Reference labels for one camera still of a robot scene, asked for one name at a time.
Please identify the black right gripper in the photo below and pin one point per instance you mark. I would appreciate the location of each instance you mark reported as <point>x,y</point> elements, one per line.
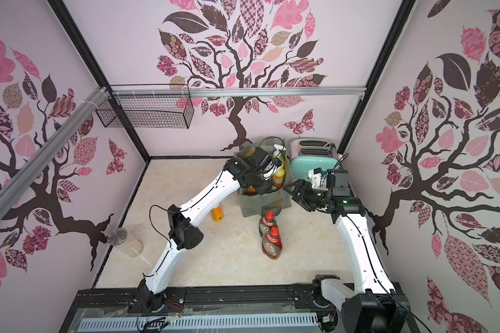
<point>310,198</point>

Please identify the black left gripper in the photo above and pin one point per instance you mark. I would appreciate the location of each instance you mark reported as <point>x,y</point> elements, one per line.
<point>267,186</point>

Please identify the orange bottle yellow cap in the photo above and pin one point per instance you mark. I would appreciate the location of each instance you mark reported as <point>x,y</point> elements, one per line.
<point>217,213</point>
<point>278,178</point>
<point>250,191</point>

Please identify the grey-green shopping bag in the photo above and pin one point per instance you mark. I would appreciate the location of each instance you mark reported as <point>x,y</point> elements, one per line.
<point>277,201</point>

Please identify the large yellow dish soap bottle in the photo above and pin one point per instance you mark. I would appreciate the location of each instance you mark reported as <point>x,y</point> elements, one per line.
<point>279,153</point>

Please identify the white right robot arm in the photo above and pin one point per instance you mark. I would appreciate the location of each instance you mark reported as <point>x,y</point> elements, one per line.
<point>373,305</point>

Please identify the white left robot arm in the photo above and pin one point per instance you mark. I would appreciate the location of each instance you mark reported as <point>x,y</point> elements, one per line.
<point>184,221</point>

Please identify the mint green toaster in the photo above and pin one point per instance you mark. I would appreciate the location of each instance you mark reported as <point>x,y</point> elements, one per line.
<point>307,154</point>

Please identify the dark green bottle red cap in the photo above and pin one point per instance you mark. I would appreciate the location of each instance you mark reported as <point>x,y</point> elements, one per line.
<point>266,223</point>

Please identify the clear glass jar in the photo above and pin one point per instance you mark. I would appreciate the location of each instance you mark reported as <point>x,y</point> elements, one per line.
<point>124,241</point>

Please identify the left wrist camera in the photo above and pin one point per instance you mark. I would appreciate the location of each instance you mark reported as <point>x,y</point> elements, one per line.
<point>262,161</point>

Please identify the black wire basket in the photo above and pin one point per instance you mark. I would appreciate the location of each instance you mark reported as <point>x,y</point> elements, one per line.
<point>147,106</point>

